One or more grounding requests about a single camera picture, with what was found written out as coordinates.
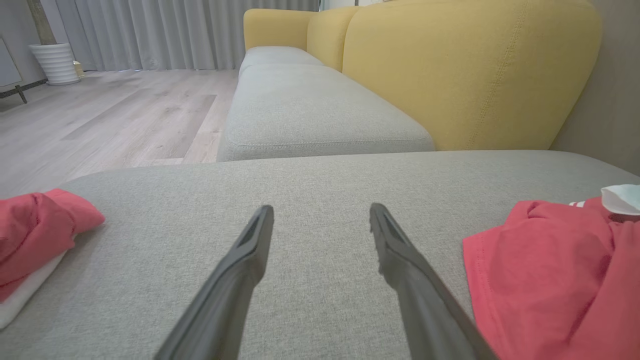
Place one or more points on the grey cabinet with leg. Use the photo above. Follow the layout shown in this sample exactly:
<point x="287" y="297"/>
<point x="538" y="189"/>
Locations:
<point x="9" y="67"/>

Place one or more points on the red shorts with white stripe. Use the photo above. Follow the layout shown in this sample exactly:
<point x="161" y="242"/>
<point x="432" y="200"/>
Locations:
<point x="35" y="230"/>

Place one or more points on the red Bulls basketball jersey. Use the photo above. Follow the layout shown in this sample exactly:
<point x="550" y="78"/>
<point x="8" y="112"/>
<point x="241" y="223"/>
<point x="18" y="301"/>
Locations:
<point x="560" y="280"/>

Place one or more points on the small tan box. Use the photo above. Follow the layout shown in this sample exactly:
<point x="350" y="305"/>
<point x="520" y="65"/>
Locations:
<point x="79" y="69"/>

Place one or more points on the brown tree trunk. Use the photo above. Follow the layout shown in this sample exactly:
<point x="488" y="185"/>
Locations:
<point x="41" y="22"/>

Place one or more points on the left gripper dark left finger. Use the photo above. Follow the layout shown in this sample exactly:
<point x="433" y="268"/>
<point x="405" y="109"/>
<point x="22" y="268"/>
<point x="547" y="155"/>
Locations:
<point x="230" y="290"/>

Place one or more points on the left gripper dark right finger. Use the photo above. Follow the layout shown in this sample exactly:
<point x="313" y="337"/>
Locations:
<point x="420" y="295"/>

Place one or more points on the white ribbed plant pot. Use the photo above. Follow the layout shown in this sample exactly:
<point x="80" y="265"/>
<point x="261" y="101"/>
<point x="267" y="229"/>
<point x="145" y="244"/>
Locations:
<point x="55" y="64"/>

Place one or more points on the yellow sofa armrest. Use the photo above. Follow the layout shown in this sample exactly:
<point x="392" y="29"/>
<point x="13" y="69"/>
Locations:
<point x="275" y="27"/>

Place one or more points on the wide yellow sofa back cushion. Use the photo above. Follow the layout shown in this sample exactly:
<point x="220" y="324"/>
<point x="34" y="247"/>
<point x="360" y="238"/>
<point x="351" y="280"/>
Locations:
<point x="465" y="75"/>

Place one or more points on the narrow yellow sofa back cushion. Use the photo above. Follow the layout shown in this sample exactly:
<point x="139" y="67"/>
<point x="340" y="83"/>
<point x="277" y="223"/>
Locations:
<point x="327" y="37"/>

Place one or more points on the grey pleated curtain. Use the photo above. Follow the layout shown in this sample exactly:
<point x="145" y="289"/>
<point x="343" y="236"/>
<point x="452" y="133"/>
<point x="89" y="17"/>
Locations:
<point x="175" y="32"/>

